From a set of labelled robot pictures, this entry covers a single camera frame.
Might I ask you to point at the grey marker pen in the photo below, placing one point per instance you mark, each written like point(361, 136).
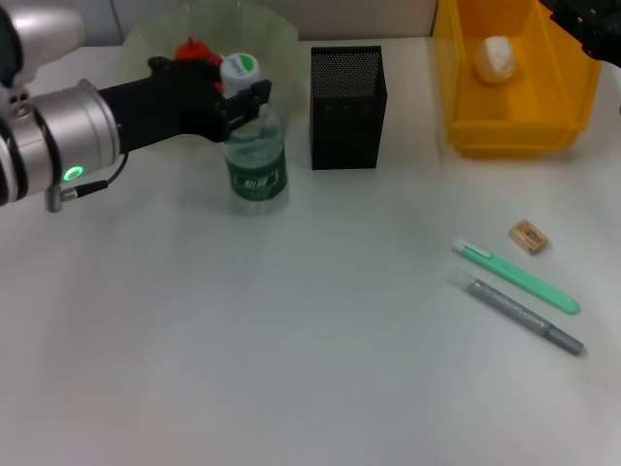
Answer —
point(524, 315)

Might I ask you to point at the black mesh pen holder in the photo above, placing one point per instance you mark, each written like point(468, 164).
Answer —
point(347, 107)

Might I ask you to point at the mint green pen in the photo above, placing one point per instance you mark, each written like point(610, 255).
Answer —
point(519, 276)

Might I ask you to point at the clear green-label water bottle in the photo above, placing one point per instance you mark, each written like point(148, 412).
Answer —
point(254, 170)

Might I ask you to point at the white paper ball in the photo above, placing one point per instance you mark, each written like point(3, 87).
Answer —
point(497, 58)

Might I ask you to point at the yellow plastic bin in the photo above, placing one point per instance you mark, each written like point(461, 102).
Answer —
point(514, 121)

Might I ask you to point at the pale green glass fruit plate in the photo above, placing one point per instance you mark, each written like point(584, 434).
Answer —
point(271, 43)

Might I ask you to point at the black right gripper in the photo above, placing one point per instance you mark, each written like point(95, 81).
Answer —
point(599, 24)

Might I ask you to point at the red-orange toy orange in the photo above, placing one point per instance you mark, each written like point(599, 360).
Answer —
point(191, 50)

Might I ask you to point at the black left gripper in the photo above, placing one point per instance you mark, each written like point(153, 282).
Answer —
point(170, 107)

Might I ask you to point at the small tan eraser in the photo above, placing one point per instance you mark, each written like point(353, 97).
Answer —
point(529, 236)

